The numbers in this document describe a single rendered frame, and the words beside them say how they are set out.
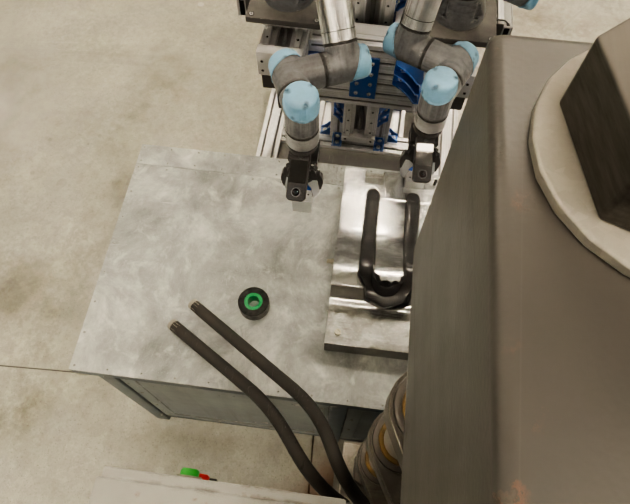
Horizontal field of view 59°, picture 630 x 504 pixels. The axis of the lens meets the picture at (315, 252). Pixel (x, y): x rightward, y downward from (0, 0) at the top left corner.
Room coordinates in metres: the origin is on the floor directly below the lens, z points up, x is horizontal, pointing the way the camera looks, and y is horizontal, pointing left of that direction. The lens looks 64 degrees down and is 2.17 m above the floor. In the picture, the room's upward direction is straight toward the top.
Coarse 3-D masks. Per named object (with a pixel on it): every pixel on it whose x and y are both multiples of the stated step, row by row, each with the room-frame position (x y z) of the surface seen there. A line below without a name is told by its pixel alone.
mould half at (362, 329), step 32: (352, 192) 0.82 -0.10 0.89; (384, 192) 0.82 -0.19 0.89; (416, 192) 0.82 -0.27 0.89; (352, 224) 0.72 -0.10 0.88; (384, 224) 0.72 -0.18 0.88; (352, 256) 0.61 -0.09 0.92; (384, 256) 0.61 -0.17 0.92; (352, 288) 0.52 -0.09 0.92; (352, 320) 0.46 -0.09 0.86; (384, 320) 0.46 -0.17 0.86; (352, 352) 0.40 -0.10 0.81; (384, 352) 0.39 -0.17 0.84
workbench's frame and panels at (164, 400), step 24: (120, 384) 0.37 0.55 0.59; (144, 384) 0.37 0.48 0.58; (168, 384) 0.32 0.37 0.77; (144, 408) 0.37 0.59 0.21; (168, 408) 0.37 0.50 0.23; (192, 408) 0.36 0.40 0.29; (216, 408) 0.35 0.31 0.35; (240, 408) 0.33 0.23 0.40; (288, 408) 0.32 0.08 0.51; (336, 408) 0.29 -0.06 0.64; (360, 408) 0.26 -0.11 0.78; (312, 432) 0.30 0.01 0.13; (336, 432) 0.29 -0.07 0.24; (360, 432) 0.29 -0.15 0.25
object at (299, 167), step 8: (296, 160) 0.76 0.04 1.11; (304, 160) 0.76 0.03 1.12; (296, 168) 0.75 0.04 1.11; (304, 168) 0.74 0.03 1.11; (288, 176) 0.73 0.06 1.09; (296, 176) 0.73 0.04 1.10; (304, 176) 0.73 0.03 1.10; (288, 184) 0.72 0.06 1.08; (296, 184) 0.71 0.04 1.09; (304, 184) 0.71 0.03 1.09; (288, 192) 0.70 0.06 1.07; (296, 192) 0.70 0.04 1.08; (304, 192) 0.70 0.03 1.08; (296, 200) 0.68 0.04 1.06
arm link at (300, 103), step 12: (300, 84) 0.81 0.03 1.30; (288, 96) 0.78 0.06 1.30; (300, 96) 0.78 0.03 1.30; (312, 96) 0.78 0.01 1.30; (288, 108) 0.77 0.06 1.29; (300, 108) 0.76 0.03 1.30; (312, 108) 0.76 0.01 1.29; (288, 120) 0.77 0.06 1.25; (300, 120) 0.75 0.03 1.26; (312, 120) 0.76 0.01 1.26; (288, 132) 0.77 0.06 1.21; (300, 132) 0.75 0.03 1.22; (312, 132) 0.76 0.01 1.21
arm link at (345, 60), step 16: (320, 0) 0.99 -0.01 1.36; (336, 0) 0.98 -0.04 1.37; (320, 16) 0.98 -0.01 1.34; (336, 16) 0.96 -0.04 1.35; (352, 16) 0.98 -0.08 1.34; (336, 32) 0.94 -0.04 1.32; (352, 32) 0.95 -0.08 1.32; (336, 48) 0.92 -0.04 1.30; (352, 48) 0.93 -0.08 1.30; (336, 64) 0.90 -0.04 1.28; (352, 64) 0.90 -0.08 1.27; (368, 64) 0.91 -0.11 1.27; (336, 80) 0.88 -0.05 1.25; (352, 80) 0.89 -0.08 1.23
